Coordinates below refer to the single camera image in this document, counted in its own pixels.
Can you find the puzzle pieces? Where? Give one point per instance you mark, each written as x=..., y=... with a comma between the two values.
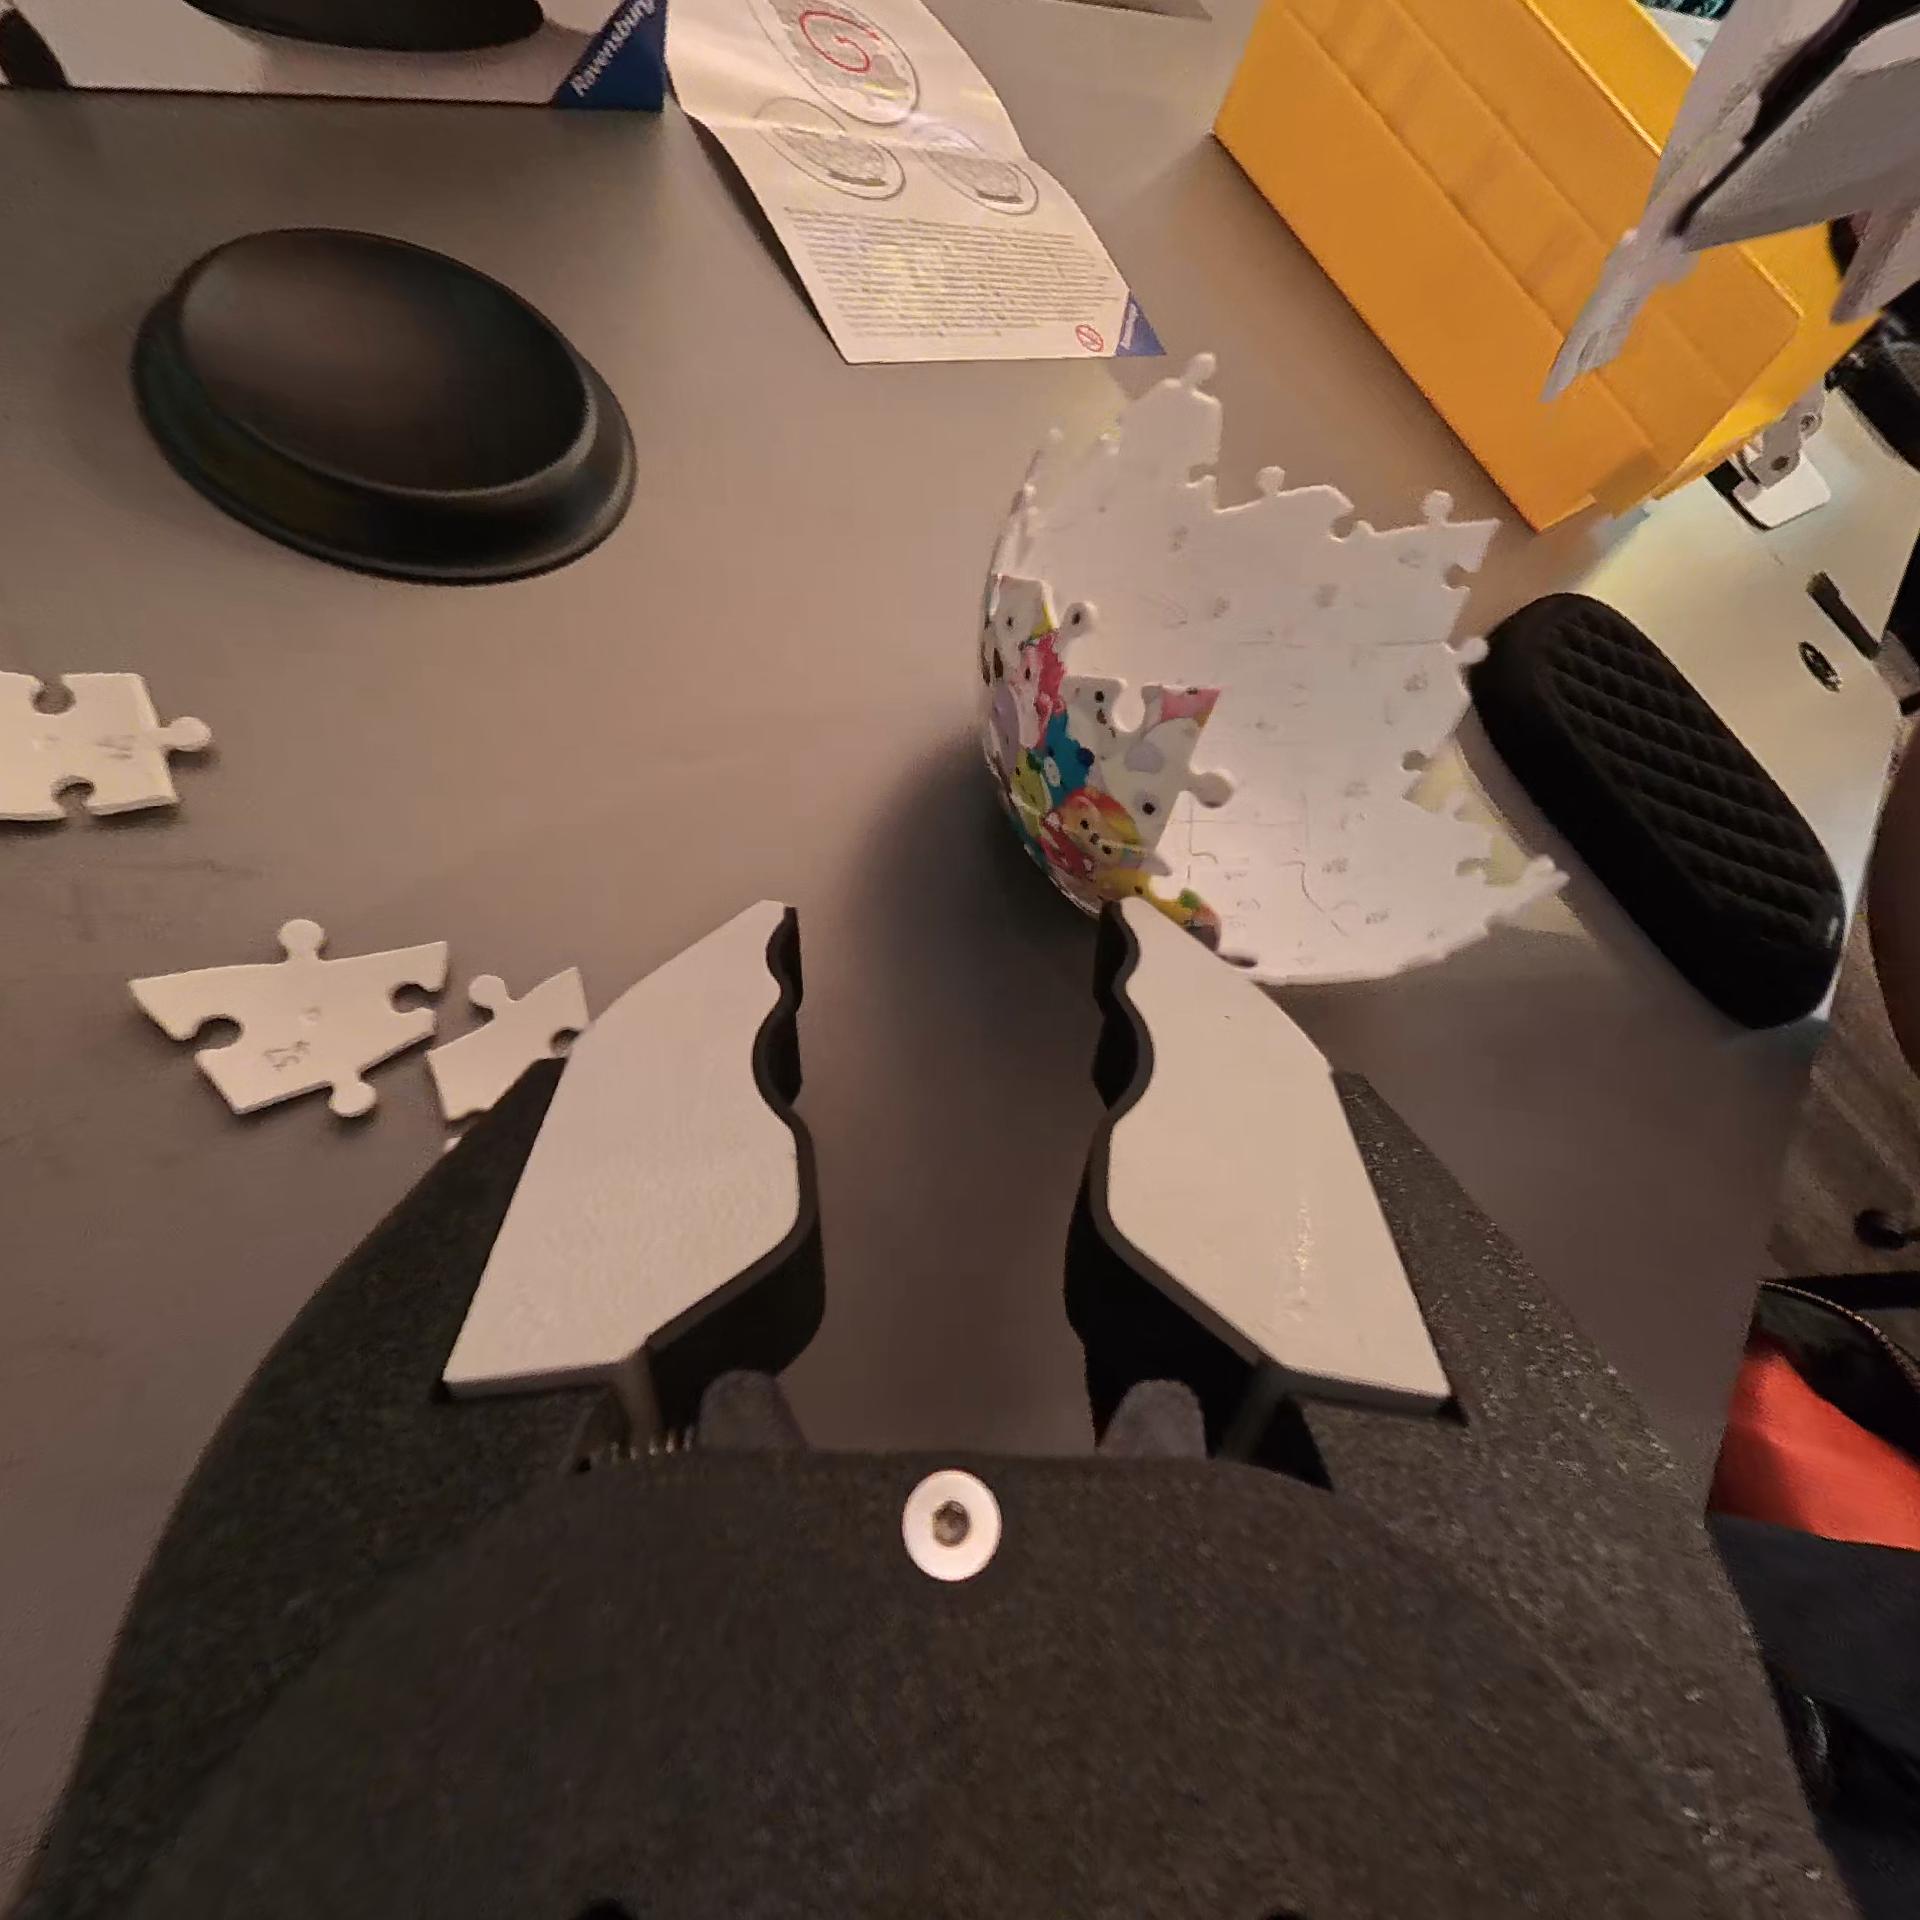
x=300, y=1020

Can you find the orange fabric bag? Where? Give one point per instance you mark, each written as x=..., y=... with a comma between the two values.
x=1815, y=1455

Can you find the partly built puzzle ball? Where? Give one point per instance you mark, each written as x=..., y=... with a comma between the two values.
x=1320, y=675

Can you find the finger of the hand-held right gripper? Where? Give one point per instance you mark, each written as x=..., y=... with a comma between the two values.
x=1740, y=90
x=1846, y=150

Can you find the black mesh armrest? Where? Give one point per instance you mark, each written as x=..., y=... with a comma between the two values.
x=1665, y=797

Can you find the black round ball stand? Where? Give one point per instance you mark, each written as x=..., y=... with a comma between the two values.
x=376, y=390

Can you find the colourful puzzle box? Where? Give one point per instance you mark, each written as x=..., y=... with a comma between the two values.
x=300, y=67

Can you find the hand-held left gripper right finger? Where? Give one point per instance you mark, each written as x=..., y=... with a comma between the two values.
x=1261, y=1200

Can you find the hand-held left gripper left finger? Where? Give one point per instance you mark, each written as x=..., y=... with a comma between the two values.
x=646, y=1186

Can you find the person's dark clothing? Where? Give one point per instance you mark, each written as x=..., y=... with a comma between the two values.
x=1846, y=1694

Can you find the white instruction leaflet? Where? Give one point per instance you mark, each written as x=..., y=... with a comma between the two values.
x=931, y=226

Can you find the yellow plastic bin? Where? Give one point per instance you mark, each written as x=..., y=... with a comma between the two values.
x=1471, y=196

